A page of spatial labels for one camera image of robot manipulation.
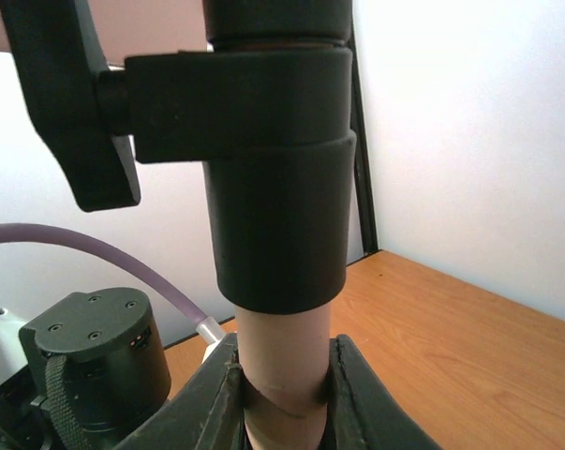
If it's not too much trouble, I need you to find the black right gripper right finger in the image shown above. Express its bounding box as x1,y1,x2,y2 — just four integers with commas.
326,335,439,450

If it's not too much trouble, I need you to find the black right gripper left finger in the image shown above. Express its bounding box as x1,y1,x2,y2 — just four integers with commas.
117,337,243,450

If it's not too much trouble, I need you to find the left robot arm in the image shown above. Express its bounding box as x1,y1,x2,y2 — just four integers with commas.
0,288,171,449

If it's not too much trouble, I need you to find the pink music stand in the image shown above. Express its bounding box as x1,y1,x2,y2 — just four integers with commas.
0,1,356,449

